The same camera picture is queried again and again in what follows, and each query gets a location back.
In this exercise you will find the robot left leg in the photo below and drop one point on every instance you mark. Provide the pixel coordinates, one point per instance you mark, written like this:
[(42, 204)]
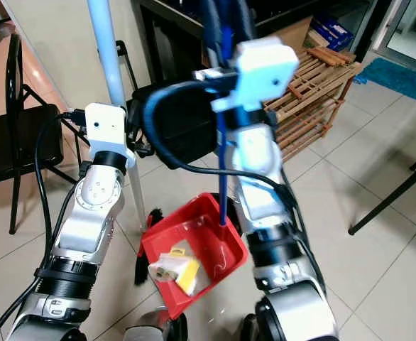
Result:
[(155, 327)]

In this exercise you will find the robot right leg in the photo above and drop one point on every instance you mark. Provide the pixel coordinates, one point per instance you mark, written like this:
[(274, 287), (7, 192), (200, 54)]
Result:
[(250, 329)]

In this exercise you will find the brown cardboard box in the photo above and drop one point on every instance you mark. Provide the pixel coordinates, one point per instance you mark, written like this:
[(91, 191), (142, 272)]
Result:
[(285, 35)]

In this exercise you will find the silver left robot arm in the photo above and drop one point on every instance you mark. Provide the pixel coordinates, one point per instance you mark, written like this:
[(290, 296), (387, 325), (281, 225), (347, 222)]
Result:
[(91, 227)]

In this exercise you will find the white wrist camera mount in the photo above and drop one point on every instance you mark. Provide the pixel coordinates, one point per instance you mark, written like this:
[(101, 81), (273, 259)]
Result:
[(265, 67), (108, 131)]

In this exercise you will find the black and yellow packet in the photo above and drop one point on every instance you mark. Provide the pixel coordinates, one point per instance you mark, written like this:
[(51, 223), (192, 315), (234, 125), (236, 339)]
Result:
[(177, 252)]

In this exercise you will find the yellow wrapper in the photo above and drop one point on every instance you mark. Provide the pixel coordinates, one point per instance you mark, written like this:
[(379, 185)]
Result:
[(188, 275)]

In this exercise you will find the robot leg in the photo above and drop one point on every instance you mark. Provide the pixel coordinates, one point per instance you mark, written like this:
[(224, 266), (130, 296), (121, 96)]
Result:
[(250, 329), (155, 327)]

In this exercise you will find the black shelf unit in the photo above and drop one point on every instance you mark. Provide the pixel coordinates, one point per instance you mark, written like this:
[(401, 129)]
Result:
[(169, 42)]

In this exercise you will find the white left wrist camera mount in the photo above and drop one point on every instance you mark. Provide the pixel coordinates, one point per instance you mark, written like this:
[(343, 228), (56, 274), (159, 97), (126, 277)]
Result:
[(108, 131)]

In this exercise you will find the wooden slatted rack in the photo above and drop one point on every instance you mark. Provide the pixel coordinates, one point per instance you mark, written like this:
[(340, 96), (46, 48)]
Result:
[(314, 99)]

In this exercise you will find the black folding chair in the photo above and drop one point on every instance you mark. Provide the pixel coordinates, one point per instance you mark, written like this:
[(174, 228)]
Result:
[(23, 142)]

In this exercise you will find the blue printed box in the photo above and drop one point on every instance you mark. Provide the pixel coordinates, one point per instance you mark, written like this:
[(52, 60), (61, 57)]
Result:
[(331, 32)]

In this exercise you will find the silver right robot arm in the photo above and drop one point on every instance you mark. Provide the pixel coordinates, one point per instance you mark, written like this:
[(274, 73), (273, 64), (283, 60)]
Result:
[(272, 234)]

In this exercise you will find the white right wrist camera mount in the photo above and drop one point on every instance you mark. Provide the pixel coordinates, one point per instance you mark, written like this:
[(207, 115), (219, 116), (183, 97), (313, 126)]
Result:
[(265, 67)]

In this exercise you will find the glass door silver frame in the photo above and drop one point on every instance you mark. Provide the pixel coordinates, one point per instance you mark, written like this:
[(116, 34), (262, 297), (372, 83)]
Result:
[(410, 25)]

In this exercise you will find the blue floor mat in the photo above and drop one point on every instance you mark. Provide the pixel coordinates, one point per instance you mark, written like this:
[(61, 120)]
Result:
[(400, 79)]

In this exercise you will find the black hand trolley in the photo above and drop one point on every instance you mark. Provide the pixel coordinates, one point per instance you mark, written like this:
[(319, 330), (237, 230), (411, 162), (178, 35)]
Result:
[(121, 67)]

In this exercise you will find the pale cardboard scrap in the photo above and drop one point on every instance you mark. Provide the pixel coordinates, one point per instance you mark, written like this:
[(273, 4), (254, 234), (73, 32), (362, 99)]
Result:
[(163, 270)]

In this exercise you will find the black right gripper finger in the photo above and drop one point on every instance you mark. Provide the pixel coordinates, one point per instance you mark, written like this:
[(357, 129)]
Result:
[(212, 32), (242, 18)]

